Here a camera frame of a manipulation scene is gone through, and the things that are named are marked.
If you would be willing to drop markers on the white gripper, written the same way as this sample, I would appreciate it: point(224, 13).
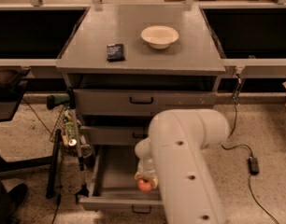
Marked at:
point(147, 173)

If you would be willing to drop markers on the red apple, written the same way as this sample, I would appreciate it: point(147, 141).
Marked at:
point(144, 185)

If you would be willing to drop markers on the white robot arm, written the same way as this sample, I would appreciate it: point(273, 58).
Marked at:
point(171, 159)

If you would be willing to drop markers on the grey bottom drawer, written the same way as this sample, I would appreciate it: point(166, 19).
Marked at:
point(113, 186)

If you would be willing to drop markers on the grey top drawer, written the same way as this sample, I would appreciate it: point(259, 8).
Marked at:
point(138, 103)

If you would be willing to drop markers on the grey drawer cabinet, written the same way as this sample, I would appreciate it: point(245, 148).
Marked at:
point(192, 63)

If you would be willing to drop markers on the black stand pole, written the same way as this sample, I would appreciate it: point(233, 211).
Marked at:
point(53, 165)

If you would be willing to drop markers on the black power adapter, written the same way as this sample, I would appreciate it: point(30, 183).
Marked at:
point(253, 166)

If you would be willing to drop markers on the dark blue snack packet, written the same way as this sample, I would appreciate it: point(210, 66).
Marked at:
point(115, 52)

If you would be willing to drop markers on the black shoe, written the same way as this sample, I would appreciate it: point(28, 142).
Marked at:
point(18, 194)

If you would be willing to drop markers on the white bowl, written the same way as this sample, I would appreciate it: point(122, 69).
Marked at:
point(159, 37)

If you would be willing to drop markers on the grabber stick with green handle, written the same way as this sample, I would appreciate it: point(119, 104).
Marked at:
point(69, 99)

